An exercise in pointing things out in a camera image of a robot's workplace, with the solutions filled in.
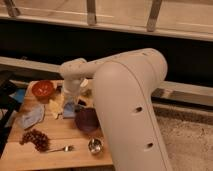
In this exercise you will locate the purple bowl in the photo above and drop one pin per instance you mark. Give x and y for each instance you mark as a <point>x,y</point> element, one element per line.
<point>86,120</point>

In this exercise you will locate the wooden board table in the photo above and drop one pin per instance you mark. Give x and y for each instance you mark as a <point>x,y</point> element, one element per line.
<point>62,132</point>

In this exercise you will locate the white cup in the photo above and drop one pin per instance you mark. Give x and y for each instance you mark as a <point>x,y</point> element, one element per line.
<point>84,88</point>

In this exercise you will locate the bunch of dark grapes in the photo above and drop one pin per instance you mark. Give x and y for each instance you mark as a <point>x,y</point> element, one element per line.
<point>39,139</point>

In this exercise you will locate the small metal cup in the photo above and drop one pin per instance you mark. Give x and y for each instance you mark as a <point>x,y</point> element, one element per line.
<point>95,146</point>

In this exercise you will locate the red bowl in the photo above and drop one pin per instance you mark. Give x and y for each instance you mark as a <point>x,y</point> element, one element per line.
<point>43,89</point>

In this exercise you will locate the yellow crumpled cloth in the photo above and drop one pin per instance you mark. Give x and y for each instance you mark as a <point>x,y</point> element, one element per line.
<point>55,108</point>

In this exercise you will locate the black knife handle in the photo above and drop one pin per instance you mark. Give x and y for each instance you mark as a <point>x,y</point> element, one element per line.
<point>82,102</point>

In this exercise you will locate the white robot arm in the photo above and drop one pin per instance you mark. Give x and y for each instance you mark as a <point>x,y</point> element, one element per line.
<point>122,85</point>

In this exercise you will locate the blue sponge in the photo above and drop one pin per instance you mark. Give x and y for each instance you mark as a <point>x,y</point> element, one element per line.
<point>68,110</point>

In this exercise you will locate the metal spoon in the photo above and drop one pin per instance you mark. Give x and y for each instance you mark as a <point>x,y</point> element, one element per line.
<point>64,149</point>

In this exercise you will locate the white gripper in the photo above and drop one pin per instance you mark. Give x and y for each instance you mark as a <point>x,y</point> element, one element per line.
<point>70,87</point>

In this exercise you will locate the grey blue cloth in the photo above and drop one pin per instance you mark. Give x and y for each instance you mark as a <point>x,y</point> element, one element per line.
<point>31,118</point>

